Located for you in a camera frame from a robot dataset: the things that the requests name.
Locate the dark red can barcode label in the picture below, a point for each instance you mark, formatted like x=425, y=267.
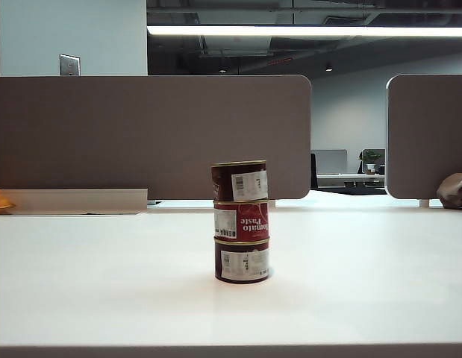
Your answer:
x=223, y=182

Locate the red tomato paste can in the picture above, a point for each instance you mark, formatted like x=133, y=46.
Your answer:
x=253, y=223

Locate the dark red can white label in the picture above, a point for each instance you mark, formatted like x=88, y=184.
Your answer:
x=238, y=261

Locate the black office chair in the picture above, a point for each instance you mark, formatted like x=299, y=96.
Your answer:
x=313, y=171

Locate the white office desk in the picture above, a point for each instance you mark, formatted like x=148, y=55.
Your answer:
x=346, y=179

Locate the green potted plant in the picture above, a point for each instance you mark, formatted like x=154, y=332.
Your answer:
x=371, y=158

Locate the long ceiling light strip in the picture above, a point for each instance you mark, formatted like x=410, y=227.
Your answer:
x=309, y=31

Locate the brown desk partition white edge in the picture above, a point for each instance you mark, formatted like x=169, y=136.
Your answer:
x=428, y=130

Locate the brown bag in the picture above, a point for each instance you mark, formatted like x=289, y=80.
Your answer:
x=452, y=192

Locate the orange object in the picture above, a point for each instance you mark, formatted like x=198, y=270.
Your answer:
x=1, y=201

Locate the metal wall switch plate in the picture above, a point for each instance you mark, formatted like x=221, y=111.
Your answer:
x=69, y=65

